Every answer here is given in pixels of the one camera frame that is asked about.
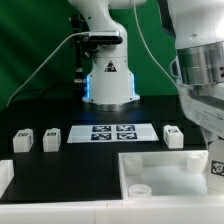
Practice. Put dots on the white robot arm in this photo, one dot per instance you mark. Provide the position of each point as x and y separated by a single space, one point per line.
198 26

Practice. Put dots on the white square tabletop tray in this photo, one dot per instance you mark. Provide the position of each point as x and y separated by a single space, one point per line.
164 174

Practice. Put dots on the white left obstacle block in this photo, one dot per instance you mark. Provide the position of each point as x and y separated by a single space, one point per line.
6 175

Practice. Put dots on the white sheet with markers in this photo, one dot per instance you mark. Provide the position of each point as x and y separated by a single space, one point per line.
112 133

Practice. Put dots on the white front rail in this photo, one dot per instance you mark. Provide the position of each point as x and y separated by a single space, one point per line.
156 211

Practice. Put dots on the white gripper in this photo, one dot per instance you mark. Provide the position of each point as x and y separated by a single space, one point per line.
206 111

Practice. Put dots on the black camera on stand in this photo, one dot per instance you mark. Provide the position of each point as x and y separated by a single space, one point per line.
86 45

